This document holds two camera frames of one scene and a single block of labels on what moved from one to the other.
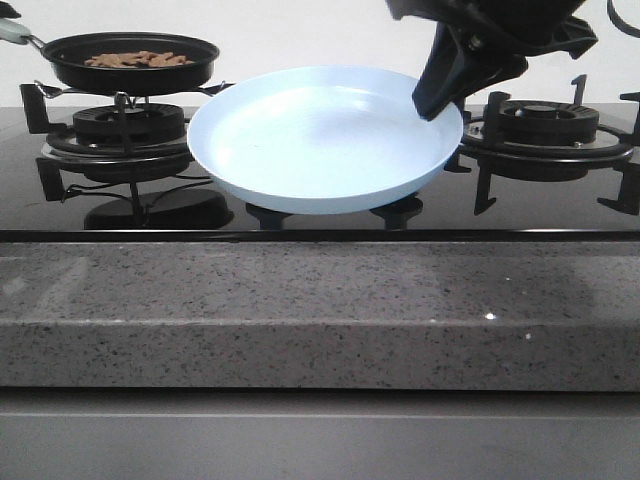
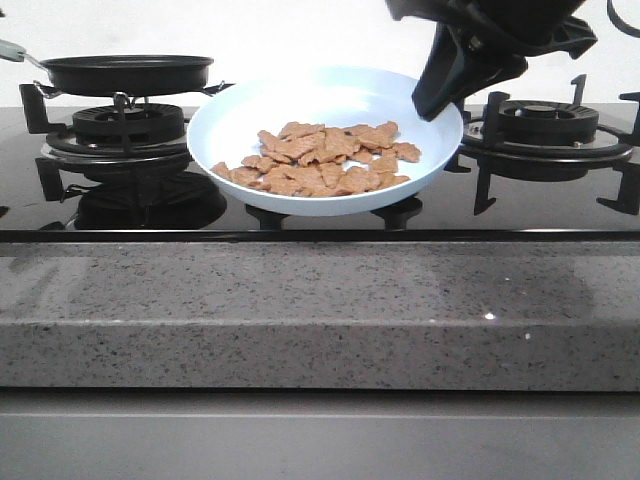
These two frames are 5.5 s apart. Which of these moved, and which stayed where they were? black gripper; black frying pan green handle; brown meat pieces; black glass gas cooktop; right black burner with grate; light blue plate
Moved: black frying pan green handle; brown meat pieces
Stayed: black gripper; light blue plate; right black burner with grate; black glass gas cooktop
